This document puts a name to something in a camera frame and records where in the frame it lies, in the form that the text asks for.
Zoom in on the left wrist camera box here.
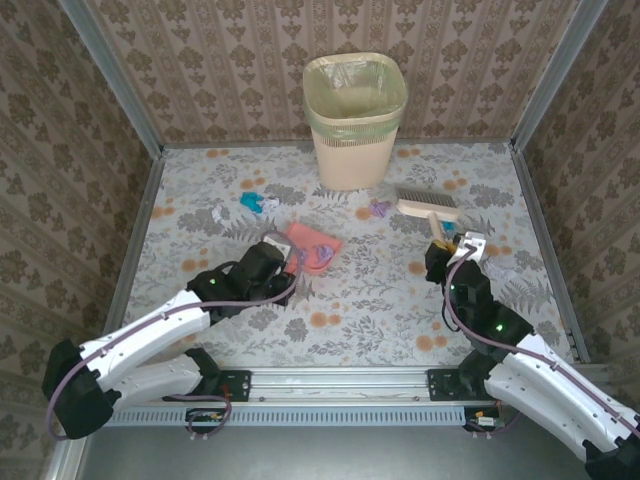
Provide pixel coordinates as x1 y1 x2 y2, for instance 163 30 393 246
262 232 296 259

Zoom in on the grey metal panel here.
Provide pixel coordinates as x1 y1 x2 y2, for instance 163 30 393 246
44 399 631 480

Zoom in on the beige waste bin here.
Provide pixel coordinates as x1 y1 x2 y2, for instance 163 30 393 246
302 51 409 192

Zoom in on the green bin liner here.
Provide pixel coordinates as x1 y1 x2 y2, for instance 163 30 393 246
302 51 409 149

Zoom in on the aluminium table edge rail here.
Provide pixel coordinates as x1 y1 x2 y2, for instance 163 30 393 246
509 144 591 364
94 149 166 366

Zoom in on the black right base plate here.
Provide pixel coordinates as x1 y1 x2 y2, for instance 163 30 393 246
427 368 494 403

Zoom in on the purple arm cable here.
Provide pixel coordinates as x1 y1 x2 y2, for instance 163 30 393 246
45 229 307 444
442 247 640 441

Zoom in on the small black controller board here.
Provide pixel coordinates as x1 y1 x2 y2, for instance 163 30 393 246
185 407 226 435
463 407 506 434

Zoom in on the wooden hand brush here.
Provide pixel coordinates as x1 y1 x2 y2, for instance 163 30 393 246
396 185 462 246

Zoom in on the slotted grey cable duct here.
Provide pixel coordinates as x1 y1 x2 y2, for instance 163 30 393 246
102 405 467 428

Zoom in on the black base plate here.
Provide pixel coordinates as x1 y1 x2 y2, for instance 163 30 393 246
427 368 494 403
197 368 251 403

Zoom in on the aluminium frame post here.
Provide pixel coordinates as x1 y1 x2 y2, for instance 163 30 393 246
58 0 165 157
512 0 609 151

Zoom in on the pink dustpan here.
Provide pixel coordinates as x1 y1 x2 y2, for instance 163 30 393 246
283 221 345 278

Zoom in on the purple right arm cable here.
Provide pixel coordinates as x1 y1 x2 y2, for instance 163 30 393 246
442 247 640 441

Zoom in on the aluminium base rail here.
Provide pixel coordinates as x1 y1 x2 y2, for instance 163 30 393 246
74 364 612 401

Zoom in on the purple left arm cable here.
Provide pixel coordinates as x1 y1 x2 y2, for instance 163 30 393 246
45 229 307 444

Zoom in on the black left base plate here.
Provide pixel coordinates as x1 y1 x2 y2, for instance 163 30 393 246
197 368 251 403

